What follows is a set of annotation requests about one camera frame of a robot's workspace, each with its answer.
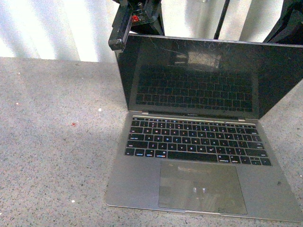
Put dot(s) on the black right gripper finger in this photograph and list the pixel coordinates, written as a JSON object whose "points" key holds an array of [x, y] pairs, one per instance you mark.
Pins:
{"points": [[289, 27], [118, 38]]}

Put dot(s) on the grey laptop with black screen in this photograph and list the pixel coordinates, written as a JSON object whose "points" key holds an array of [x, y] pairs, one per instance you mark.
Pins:
{"points": [[192, 140]]}

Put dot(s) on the white curtain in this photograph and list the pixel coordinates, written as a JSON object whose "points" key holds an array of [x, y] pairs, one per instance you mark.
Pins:
{"points": [[79, 30]]}

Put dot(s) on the blue gooseneck desk lamp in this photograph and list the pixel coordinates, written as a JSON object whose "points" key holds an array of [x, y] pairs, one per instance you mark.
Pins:
{"points": [[221, 20]]}

